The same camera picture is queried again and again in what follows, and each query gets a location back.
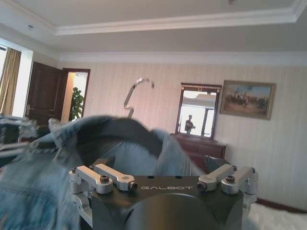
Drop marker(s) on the black hanger with silver hook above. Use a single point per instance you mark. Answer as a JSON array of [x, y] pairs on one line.
[[144, 134]]

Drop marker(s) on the dark brown door frame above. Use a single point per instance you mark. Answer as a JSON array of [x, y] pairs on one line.
[[88, 83]]

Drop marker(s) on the light blue denim jacket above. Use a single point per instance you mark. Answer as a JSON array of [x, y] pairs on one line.
[[40, 187]]

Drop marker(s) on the white fluffy bed cover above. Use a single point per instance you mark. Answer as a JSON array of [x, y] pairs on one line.
[[280, 218]]

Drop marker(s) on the dark brown wooden door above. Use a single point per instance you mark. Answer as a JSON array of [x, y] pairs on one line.
[[45, 91]]

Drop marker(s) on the dark-framed dresser mirror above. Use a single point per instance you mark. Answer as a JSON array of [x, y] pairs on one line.
[[199, 110]]

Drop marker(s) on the dark red wooden dresser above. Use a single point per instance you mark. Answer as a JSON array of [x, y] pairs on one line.
[[204, 148]]

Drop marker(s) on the beige curtain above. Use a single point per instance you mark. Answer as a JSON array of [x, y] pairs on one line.
[[10, 79]]

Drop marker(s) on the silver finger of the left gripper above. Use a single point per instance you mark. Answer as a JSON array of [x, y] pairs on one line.
[[14, 121], [13, 148]]

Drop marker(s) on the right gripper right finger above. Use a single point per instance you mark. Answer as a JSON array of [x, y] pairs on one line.
[[230, 178]]

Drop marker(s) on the gold-framed landscape painting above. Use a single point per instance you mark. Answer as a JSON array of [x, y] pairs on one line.
[[247, 99]]

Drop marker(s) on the round ceiling smoke detector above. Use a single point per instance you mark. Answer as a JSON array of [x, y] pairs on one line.
[[30, 26]]

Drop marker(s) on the small dark figurine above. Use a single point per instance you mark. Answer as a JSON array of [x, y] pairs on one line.
[[190, 125]]

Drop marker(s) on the green potted plant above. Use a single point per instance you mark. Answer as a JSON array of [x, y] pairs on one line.
[[77, 104]]

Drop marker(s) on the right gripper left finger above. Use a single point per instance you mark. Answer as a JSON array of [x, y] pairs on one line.
[[103, 178]]

